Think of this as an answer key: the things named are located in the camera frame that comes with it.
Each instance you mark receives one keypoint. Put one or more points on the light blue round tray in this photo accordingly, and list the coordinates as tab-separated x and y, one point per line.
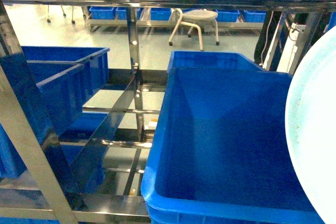
310	125

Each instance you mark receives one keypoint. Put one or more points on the steel shelf rack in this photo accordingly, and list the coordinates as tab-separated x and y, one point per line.
103	184

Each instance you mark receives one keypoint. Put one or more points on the large blue bin right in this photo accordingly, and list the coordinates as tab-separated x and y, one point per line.
219	153

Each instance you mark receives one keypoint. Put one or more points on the white round stool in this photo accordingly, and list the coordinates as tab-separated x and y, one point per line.
193	18

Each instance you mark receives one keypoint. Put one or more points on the blue bin left front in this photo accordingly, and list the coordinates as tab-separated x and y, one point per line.
53	93

